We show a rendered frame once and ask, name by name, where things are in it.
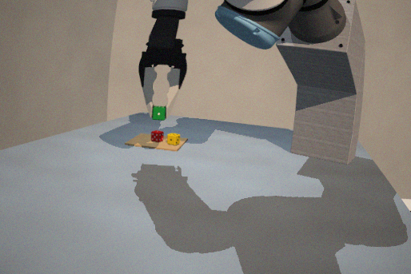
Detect tan mat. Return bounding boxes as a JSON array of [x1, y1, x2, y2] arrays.
[[125, 133, 188, 152]]

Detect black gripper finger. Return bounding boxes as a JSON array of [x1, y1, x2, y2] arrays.
[[138, 51, 157, 117], [166, 54, 187, 119]]

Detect yellow die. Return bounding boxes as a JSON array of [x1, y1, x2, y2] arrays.
[[167, 133, 180, 145]]

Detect red die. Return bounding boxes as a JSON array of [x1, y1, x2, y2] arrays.
[[151, 130, 163, 142]]

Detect green die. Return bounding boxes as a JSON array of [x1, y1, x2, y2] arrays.
[[153, 106, 166, 121]]

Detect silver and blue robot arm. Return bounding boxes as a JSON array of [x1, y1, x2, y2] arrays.
[[148, 0, 346, 50]]

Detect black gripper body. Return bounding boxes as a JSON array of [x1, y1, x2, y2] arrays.
[[146, 10, 186, 67]]

